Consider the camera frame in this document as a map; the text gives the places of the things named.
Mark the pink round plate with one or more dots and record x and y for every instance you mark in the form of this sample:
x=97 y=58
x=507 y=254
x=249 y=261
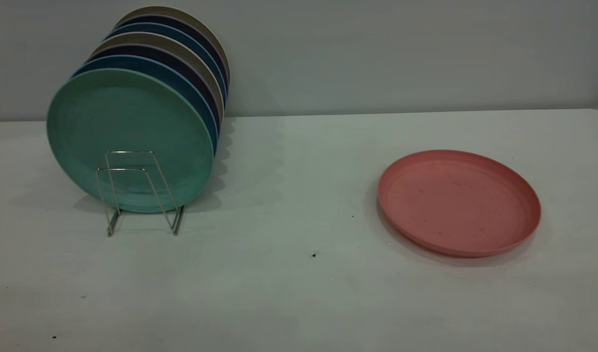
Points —
x=455 y=200

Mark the dark purple round plate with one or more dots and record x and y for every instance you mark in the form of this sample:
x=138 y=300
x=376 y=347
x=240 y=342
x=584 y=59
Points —
x=201 y=34
x=191 y=73

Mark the blue round plate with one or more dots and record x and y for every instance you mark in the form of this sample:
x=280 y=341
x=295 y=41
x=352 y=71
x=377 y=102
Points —
x=191 y=40
x=181 y=81

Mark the beige round plate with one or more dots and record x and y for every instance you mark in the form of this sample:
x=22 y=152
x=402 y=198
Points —
x=196 y=19
x=181 y=48

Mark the green round plate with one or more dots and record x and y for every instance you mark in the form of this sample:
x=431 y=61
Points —
x=127 y=122

